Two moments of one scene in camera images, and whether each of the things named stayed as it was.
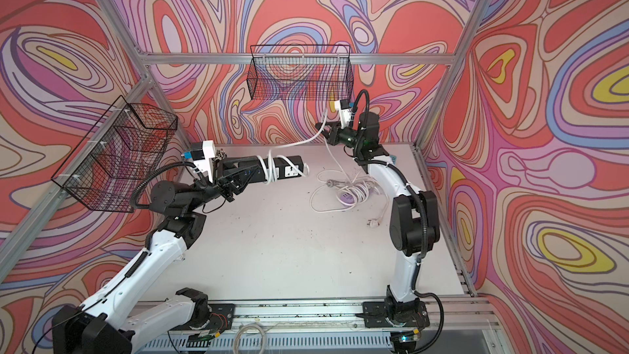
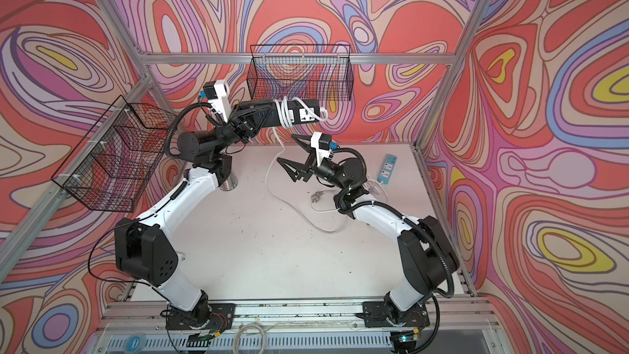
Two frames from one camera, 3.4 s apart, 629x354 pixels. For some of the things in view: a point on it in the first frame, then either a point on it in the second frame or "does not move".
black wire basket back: (300, 72) does not move
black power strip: (272, 168) -> (300, 111)
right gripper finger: (333, 125) -> (306, 138)
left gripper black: (226, 180) -> (238, 130)
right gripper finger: (333, 136) -> (301, 170)
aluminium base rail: (457, 326) does not move
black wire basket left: (111, 167) does not move
